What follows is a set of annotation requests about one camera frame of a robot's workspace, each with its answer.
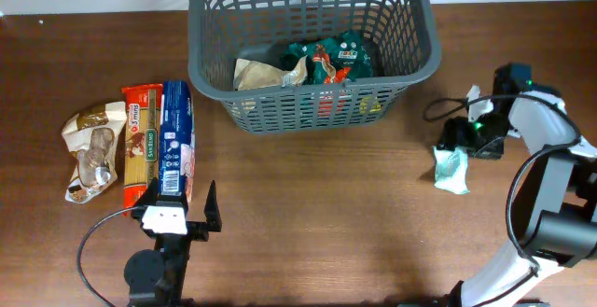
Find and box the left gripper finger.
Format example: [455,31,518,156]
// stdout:
[134,177,159,208]
[203,180,222,232]

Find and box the light teal small packet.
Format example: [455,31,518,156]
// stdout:
[433,147,469,195]

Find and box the San Remo spaghetti packet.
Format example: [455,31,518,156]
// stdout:
[121,83,163,208]

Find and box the green Nescafe coffee bag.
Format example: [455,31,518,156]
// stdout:
[280,30,374,85]

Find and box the beige paper bag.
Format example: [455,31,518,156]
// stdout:
[233,56,308,91]

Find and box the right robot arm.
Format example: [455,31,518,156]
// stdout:
[434,63,596,306]

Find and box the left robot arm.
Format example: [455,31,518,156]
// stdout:
[123,178,222,306]

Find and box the brown white snack bag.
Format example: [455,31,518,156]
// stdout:
[62,101,127,204]

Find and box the grey plastic basket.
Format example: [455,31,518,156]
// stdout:
[187,0,441,133]

